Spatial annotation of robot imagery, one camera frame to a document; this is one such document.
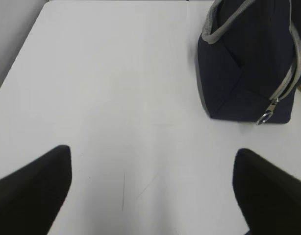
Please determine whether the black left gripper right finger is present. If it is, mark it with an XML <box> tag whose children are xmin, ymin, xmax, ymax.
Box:
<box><xmin>233</xmin><ymin>148</ymin><xmax>301</xmax><ymax>235</ymax></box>

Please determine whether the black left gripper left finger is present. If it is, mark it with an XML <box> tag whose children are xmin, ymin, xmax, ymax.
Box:
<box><xmin>0</xmin><ymin>145</ymin><xmax>72</xmax><ymax>235</ymax></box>

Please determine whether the navy lunch bag grey trim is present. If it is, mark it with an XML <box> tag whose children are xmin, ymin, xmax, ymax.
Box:
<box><xmin>198</xmin><ymin>0</ymin><xmax>301</xmax><ymax>125</ymax></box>

